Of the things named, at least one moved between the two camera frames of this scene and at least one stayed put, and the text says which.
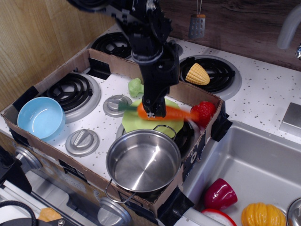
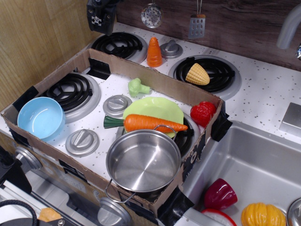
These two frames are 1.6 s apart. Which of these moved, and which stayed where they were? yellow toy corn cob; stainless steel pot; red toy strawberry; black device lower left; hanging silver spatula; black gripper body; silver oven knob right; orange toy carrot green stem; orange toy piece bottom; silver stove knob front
Moved: black gripper body; orange toy carrot green stem
Stayed: red toy strawberry; silver oven knob right; black device lower left; orange toy piece bottom; stainless steel pot; yellow toy corn cob; silver stove knob front; hanging silver spatula
